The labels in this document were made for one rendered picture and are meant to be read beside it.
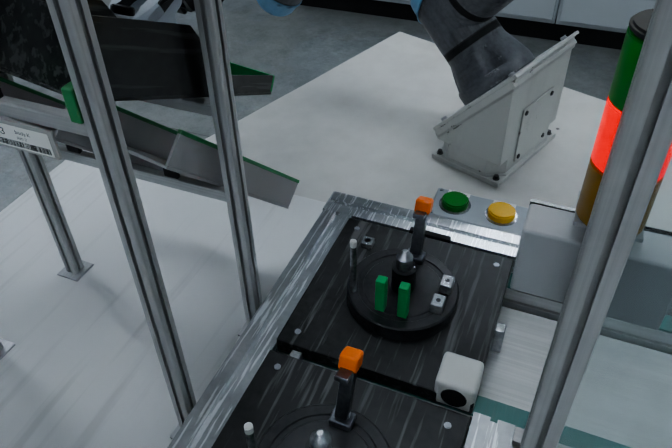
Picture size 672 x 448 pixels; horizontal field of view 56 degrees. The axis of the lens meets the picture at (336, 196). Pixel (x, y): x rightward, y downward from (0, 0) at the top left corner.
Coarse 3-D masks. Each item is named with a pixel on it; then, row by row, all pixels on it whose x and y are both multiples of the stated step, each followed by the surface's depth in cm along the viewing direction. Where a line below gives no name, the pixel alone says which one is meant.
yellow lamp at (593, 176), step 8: (592, 168) 46; (592, 176) 46; (600, 176) 45; (584, 184) 47; (592, 184) 46; (584, 192) 47; (592, 192) 46; (584, 200) 47; (592, 200) 46; (576, 208) 49; (584, 208) 48; (592, 208) 47; (584, 216) 48
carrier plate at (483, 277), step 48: (336, 240) 90; (384, 240) 90; (432, 240) 89; (336, 288) 83; (480, 288) 82; (288, 336) 77; (336, 336) 77; (432, 336) 76; (480, 336) 76; (384, 384) 73; (432, 384) 71
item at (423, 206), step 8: (416, 200) 80; (424, 200) 80; (432, 200) 81; (416, 208) 80; (424, 208) 80; (416, 216) 79; (424, 216) 79; (416, 224) 81; (424, 224) 81; (416, 232) 82; (424, 232) 82; (416, 240) 82; (416, 248) 82
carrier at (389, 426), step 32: (256, 384) 72; (288, 384) 72; (320, 384) 71; (256, 416) 68; (288, 416) 66; (320, 416) 66; (352, 416) 65; (384, 416) 68; (416, 416) 68; (448, 416) 68
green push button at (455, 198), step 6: (450, 192) 97; (456, 192) 97; (444, 198) 96; (450, 198) 96; (456, 198) 96; (462, 198) 96; (444, 204) 96; (450, 204) 95; (456, 204) 95; (462, 204) 95; (450, 210) 95; (456, 210) 95; (462, 210) 95
